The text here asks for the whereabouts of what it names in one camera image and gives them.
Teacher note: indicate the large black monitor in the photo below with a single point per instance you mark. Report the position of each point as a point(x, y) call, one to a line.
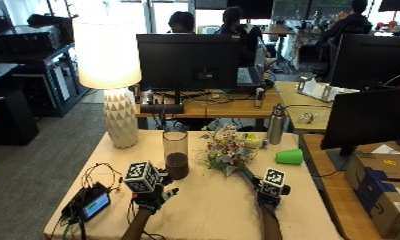
point(368, 120)

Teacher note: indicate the small shiny metal object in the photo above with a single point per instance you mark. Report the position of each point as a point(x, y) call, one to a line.
point(308, 117)

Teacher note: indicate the right glove marker cube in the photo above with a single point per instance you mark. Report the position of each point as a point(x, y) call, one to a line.
point(274, 182)

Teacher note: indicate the glove marker cube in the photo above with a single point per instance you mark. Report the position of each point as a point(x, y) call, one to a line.
point(141, 176)
point(274, 182)

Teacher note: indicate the black computer tower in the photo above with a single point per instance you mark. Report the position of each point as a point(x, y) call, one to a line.
point(12, 116)

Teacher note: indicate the brown wooden desk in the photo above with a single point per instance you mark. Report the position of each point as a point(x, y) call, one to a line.
point(331, 186)

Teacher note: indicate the light wooden desk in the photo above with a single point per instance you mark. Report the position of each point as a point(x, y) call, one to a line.
point(307, 103)

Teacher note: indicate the white table lamp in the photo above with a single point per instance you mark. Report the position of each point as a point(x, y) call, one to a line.
point(107, 60)

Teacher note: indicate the person's right hand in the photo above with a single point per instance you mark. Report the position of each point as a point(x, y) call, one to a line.
point(268, 200)

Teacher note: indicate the person's left hand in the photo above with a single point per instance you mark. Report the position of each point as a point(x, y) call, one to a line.
point(149, 201)

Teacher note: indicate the small yellow object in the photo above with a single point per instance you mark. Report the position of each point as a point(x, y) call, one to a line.
point(252, 140)

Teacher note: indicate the open laptop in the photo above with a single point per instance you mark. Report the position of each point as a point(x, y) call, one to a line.
point(248, 75)

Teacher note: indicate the black device with screen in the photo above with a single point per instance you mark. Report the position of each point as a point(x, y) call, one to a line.
point(94, 204)

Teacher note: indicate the beige tablecloth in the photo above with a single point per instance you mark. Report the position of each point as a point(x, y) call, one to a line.
point(218, 210)

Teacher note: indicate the dried flower bouquet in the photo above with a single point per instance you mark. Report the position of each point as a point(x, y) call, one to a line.
point(227, 150)

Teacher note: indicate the green plastic cup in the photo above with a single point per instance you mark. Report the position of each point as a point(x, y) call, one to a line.
point(290, 156)

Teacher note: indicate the black monitor on stand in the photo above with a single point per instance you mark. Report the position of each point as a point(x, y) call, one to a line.
point(187, 63)

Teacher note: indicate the left glove marker cube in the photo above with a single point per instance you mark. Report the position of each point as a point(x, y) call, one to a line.
point(141, 176)

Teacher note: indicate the silver drink can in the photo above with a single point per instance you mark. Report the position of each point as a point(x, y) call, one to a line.
point(259, 97)

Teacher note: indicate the steel water bottle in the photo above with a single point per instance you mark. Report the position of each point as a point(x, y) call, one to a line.
point(276, 126)

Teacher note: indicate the black shelving unit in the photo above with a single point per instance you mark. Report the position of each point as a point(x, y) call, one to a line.
point(41, 66)

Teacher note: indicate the glass vase with dark base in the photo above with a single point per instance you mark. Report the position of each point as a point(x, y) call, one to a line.
point(177, 166)

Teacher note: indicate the cardboard box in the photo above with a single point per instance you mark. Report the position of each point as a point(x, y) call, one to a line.
point(387, 213)

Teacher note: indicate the white brackets with paper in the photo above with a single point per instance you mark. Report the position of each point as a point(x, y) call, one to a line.
point(318, 88)

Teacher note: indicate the white paper sheet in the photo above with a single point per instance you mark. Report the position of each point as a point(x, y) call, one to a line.
point(386, 150)

